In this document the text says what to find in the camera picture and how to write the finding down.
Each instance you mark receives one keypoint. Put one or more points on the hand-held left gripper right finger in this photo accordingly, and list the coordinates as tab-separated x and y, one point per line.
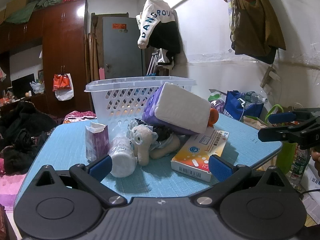
220	167

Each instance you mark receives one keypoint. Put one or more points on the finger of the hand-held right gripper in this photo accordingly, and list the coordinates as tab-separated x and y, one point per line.
281	117
275	134

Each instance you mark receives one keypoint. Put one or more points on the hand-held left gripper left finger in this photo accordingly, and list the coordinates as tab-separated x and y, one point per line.
101	167

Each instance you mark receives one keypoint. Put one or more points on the clear bag of cotton pads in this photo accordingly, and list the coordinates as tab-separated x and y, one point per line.
122	160

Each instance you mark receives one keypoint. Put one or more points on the white orange medicine box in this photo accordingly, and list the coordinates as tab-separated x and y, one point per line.
200	152

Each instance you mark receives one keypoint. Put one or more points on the small purple tissue pack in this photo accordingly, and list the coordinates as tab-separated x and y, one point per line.
96	140

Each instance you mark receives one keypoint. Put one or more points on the beige plush toy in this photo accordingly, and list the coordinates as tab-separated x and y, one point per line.
143	141

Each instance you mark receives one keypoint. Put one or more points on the orange plastic container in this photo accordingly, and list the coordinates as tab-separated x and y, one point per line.
213	117

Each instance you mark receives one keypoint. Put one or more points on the black lace cloth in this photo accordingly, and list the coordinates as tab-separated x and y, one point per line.
162	131

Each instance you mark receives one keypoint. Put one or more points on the large purple tissue pack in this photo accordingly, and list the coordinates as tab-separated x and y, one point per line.
180	110

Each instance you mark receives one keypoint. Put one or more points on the white plastic basket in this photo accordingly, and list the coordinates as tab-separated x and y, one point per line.
120	97

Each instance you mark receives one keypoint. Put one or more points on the person's right hand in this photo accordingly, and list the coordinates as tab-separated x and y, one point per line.
315	156

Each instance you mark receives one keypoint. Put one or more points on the brown paper bag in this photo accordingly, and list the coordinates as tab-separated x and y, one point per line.
253	122

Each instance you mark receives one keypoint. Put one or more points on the clear water bottle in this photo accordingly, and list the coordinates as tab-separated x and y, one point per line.
255	97

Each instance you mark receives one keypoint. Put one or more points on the green label plastic bottle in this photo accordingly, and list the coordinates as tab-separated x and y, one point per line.
298	167

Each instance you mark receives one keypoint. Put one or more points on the blue shopping bag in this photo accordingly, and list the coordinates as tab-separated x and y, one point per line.
232	105

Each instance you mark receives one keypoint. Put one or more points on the pink striped cloth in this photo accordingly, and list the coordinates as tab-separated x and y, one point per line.
80	117

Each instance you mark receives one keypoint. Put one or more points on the white printed carton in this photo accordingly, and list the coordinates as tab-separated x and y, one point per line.
312	187

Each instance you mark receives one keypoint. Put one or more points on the purple green plastic bag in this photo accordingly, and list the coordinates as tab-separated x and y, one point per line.
216	102

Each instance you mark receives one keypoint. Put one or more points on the pile of black clothes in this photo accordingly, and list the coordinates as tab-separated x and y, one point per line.
22	130

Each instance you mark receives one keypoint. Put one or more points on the orange white plastic bag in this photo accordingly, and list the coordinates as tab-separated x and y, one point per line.
62	85

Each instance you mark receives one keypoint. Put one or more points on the pink blanket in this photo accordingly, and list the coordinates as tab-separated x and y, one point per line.
12	190

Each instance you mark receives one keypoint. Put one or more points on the olive hanging bag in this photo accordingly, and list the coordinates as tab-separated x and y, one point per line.
257	27

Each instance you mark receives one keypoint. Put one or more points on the black monitor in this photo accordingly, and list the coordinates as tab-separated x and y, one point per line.
22	83

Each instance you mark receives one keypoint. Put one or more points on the wooden sticks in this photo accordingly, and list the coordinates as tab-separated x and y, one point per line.
92	52

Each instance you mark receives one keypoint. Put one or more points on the metal folding rack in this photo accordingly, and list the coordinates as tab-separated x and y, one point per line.
152	62

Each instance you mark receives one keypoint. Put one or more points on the grey metal door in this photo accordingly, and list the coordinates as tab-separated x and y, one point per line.
122	52

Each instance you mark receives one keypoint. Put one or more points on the brown wooden wardrobe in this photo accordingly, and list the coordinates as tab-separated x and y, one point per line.
65	42

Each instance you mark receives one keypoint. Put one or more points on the black hanging garment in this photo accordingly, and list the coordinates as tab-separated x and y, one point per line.
166	36

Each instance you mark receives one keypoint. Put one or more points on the red door sticker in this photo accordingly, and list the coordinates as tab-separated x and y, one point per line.
119	26

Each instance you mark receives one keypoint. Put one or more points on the white printed hoodie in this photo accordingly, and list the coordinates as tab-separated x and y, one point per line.
152	12

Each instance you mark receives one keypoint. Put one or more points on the green cloth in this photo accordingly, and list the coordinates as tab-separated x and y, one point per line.
25	11

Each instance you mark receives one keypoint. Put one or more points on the cardboard box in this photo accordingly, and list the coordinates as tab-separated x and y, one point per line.
15	5

